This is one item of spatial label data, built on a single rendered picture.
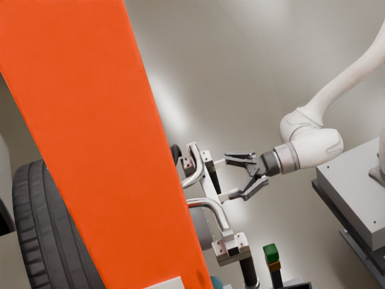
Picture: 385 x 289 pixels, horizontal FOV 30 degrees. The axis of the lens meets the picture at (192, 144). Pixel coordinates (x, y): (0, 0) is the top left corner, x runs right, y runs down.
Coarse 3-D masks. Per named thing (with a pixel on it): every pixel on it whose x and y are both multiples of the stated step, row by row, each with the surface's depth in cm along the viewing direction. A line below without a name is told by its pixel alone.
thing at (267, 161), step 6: (264, 156) 218; (270, 156) 218; (258, 162) 220; (264, 162) 219; (270, 162) 217; (276, 162) 217; (246, 168) 221; (252, 168) 219; (264, 168) 218; (270, 168) 217; (276, 168) 217; (258, 174) 217; (264, 174) 217; (270, 174) 218; (276, 174) 219
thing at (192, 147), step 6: (192, 144) 207; (192, 150) 205; (198, 150) 205; (192, 156) 204; (198, 156) 203; (198, 162) 201; (198, 168) 199; (204, 168) 201; (192, 174) 198; (198, 174) 198; (186, 180) 197; (192, 180) 197; (198, 180) 198; (186, 186) 197
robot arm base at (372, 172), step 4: (376, 168) 265; (380, 168) 260; (368, 172) 265; (372, 172) 264; (376, 172) 263; (380, 172) 261; (372, 176) 264; (376, 176) 262; (380, 176) 261; (384, 176) 258; (376, 180) 263; (380, 180) 261; (384, 180) 259; (384, 184) 259
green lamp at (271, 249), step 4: (272, 244) 219; (264, 248) 219; (268, 248) 219; (272, 248) 218; (276, 248) 218; (264, 252) 219; (268, 252) 218; (272, 252) 217; (276, 252) 217; (268, 256) 217; (272, 256) 218; (276, 256) 218; (268, 260) 219; (272, 260) 219
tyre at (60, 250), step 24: (24, 168) 194; (24, 192) 182; (48, 192) 181; (24, 216) 176; (48, 216) 175; (24, 240) 173; (48, 240) 173; (72, 240) 172; (48, 264) 171; (72, 264) 171; (48, 288) 170; (72, 288) 171; (96, 288) 171
